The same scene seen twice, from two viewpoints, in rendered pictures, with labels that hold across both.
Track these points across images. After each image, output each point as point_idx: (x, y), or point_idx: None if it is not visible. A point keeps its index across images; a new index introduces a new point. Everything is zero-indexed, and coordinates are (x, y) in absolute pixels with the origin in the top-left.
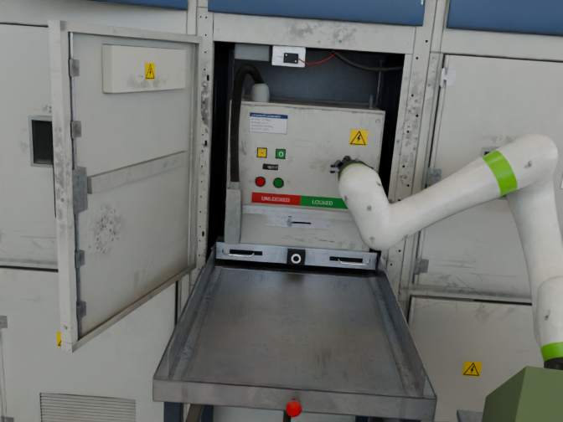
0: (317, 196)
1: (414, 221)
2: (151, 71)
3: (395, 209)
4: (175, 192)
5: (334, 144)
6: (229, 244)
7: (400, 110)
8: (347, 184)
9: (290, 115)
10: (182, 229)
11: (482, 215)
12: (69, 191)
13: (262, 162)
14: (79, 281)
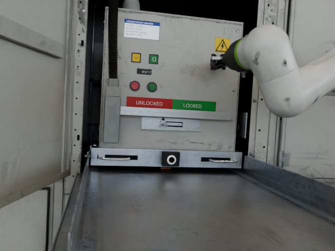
0: (187, 99)
1: (325, 80)
2: None
3: (304, 70)
4: (51, 85)
5: (202, 51)
6: (109, 142)
7: (259, 18)
8: (259, 38)
9: (162, 23)
10: (57, 131)
11: (329, 110)
12: None
13: (136, 66)
14: None
